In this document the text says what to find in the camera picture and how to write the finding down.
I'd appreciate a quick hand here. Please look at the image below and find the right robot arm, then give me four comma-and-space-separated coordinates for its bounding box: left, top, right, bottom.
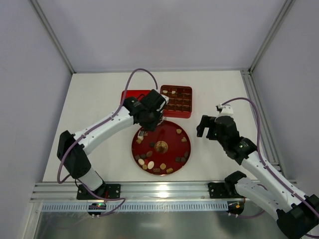
196, 105, 319, 239

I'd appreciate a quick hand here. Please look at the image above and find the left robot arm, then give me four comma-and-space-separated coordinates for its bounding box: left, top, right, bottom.
57, 90, 169, 192

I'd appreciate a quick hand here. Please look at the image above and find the red chocolate box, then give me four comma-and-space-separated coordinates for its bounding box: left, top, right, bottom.
160, 85, 192, 119

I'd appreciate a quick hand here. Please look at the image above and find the brown oval chocolate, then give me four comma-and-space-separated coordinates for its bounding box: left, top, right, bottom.
146, 151, 153, 157

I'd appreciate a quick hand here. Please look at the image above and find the tan fluted chocolate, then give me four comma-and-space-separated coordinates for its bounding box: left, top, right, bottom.
160, 163, 166, 170

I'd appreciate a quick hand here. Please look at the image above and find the white swirl chocolate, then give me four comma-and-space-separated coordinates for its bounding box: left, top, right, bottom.
138, 159, 145, 165

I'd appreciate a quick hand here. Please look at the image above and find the white oval chocolate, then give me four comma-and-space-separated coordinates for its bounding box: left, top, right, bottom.
147, 161, 155, 169

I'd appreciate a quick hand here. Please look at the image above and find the red tin lid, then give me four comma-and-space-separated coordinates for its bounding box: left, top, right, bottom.
125, 90, 154, 105

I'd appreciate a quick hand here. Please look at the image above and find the round red tray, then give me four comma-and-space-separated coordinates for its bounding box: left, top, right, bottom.
131, 120, 191, 176

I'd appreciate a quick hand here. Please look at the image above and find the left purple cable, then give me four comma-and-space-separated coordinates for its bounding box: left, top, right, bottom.
57, 68, 159, 217

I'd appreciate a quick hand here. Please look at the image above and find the purple cable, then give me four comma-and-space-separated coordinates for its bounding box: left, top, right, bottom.
220, 97, 319, 239
57, 68, 159, 217

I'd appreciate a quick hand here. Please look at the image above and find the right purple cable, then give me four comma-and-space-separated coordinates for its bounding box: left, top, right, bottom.
220, 97, 319, 239

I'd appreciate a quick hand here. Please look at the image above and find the right side rail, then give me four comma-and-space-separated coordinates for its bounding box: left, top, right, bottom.
240, 70, 280, 166

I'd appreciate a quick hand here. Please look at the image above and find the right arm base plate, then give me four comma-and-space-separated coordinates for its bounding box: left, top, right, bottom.
207, 182, 244, 199

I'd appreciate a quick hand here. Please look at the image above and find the aluminium front rail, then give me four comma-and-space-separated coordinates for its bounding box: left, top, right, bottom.
30, 181, 211, 202

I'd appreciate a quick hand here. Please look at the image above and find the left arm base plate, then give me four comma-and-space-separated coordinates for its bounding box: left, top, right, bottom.
76, 183, 121, 200

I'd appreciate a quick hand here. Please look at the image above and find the slotted cable duct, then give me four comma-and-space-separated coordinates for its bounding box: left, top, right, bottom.
41, 201, 228, 213

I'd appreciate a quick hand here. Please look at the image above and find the right frame post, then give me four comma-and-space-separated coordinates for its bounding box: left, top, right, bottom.
248, 0, 296, 74

